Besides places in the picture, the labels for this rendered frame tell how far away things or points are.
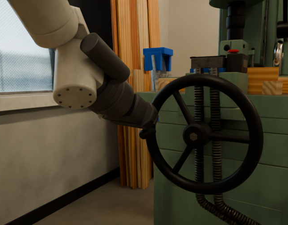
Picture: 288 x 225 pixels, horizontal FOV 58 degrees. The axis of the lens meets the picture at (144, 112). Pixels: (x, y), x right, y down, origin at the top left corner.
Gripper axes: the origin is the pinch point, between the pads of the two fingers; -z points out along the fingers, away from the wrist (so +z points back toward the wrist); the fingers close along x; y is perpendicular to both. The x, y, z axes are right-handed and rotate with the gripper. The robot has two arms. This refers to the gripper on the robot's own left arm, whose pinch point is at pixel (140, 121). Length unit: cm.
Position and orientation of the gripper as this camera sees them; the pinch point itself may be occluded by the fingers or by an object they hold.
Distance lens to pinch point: 61.2
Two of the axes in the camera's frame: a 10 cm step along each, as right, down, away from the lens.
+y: 3.0, -9.1, 3.0
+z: -4.6, -4.1, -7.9
